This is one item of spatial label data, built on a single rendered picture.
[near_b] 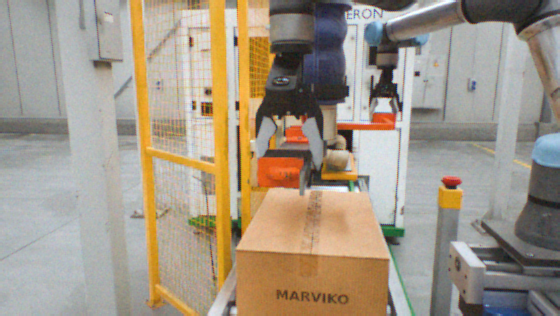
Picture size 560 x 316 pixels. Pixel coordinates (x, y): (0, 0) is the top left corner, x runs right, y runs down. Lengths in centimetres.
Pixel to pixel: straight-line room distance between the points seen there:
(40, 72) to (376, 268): 1160
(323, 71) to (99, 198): 123
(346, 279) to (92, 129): 130
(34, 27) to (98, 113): 1048
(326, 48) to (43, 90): 1131
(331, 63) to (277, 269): 60
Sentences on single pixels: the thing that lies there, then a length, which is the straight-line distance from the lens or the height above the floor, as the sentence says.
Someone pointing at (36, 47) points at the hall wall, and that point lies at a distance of 1226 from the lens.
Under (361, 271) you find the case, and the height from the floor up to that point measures 91.
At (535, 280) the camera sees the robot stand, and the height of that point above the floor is 97.
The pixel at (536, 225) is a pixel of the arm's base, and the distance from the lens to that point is 102.
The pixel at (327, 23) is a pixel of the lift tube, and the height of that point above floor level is 155.
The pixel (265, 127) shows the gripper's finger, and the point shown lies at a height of 131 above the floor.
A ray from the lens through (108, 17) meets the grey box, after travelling 189.
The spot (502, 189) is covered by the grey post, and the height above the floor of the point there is 41.
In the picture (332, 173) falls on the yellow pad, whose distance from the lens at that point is 110.
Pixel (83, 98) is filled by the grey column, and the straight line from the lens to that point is 190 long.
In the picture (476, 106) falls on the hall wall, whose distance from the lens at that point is 1037.
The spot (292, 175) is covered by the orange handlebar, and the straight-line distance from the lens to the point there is 60.
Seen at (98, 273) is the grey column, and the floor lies 49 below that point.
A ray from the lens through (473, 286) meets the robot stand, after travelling 99.
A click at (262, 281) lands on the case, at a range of 108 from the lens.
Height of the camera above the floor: 139
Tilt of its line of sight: 11 degrees down
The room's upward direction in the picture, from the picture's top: straight up
